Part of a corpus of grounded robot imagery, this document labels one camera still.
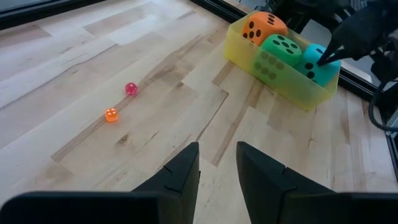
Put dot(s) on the large orange foam die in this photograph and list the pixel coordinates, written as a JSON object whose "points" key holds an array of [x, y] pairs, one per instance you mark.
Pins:
{"points": [[264, 26]]}

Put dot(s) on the yellow translucent plastic bin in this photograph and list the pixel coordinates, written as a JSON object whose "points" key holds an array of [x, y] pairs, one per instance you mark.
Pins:
{"points": [[298, 93]]}

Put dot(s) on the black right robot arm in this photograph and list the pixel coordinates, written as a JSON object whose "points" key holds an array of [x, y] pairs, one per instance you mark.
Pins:
{"points": [[317, 12]]}

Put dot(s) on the small orange translucent die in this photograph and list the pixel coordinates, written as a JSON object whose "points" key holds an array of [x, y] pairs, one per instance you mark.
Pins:
{"points": [[111, 114]]}

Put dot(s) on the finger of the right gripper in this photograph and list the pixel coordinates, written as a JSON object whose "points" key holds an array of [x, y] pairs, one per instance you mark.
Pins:
{"points": [[337, 46]]}

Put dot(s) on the large teal foam die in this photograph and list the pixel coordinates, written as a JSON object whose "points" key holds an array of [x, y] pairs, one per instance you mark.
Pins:
{"points": [[326, 73]]}

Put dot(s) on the large green foam die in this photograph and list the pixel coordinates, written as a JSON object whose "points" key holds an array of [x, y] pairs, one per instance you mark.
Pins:
{"points": [[281, 49]]}

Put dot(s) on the small red translucent die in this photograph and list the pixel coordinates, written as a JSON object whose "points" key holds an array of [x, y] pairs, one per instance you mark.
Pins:
{"points": [[131, 88]]}

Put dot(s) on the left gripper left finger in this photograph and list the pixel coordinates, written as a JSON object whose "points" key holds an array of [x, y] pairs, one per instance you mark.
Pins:
{"points": [[174, 205]]}

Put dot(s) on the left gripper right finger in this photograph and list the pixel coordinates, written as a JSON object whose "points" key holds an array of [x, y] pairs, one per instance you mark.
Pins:
{"points": [[270, 199]]}

